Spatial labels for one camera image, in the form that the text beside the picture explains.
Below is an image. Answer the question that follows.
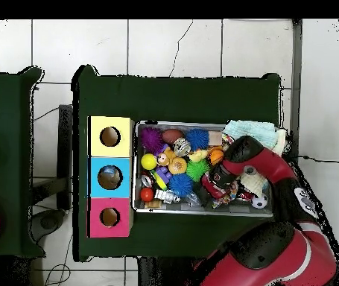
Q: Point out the wire mesh bin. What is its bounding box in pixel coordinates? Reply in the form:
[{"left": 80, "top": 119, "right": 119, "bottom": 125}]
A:
[{"left": 132, "top": 120, "right": 280, "bottom": 217}]

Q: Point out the blue rubber koosh ball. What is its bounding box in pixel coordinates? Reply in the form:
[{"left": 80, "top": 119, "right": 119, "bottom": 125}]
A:
[
  {"left": 185, "top": 128, "right": 210, "bottom": 151},
  {"left": 168, "top": 173, "right": 194, "bottom": 198}
]

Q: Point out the yellow ball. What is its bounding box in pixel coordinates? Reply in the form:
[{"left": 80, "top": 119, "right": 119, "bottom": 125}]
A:
[{"left": 140, "top": 153, "right": 158, "bottom": 171}]

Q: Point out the purple spiky ball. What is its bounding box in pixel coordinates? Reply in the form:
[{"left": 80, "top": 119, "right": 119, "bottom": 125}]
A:
[{"left": 139, "top": 127, "right": 165, "bottom": 154}]

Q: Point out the orange toy basketball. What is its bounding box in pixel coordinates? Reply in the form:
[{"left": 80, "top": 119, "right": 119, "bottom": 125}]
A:
[{"left": 207, "top": 148, "right": 225, "bottom": 166}]

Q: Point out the black stand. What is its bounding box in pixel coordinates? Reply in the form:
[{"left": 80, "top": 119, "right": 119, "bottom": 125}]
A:
[{"left": 56, "top": 104, "right": 74, "bottom": 211}]

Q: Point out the green rubber koosh ball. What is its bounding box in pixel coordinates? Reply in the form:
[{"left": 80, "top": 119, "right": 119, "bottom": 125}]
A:
[{"left": 186, "top": 159, "right": 211, "bottom": 182}]

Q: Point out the cream knitted cloth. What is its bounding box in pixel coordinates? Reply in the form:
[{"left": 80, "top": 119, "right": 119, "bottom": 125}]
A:
[{"left": 240, "top": 127, "right": 288, "bottom": 194}]

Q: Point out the dark grey rounded base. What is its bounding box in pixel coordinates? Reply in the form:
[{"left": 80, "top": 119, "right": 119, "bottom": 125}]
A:
[{"left": 31, "top": 208, "right": 69, "bottom": 244}]

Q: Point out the grey metal bar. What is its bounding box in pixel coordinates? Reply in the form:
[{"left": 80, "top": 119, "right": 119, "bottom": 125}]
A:
[{"left": 289, "top": 19, "right": 304, "bottom": 159}]

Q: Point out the black cable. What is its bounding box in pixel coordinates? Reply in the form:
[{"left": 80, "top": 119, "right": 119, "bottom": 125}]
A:
[{"left": 297, "top": 154, "right": 339, "bottom": 164}]

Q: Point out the small soccer ball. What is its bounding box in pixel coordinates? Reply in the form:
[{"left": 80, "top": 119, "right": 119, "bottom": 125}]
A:
[{"left": 250, "top": 193, "right": 269, "bottom": 209}]

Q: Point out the mint green cloth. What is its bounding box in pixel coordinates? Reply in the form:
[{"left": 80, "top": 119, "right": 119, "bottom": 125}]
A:
[{"left": 223, "top": 119, "right": 278, "bottom": 150}]

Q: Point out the dark green table cloth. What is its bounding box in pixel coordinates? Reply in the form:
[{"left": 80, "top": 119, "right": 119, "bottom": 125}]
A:
[
  {"left": 0, "top": 66, "right": 45, "bottom": 258},
  {"left": 72, "top": 64, "right": 282, "bottom": 264}
]

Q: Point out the wooden box with three holes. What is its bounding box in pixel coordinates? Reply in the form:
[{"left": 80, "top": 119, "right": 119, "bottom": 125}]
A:
[{"left": 86, "top": 115, "right": 135, "bottom": 239}]

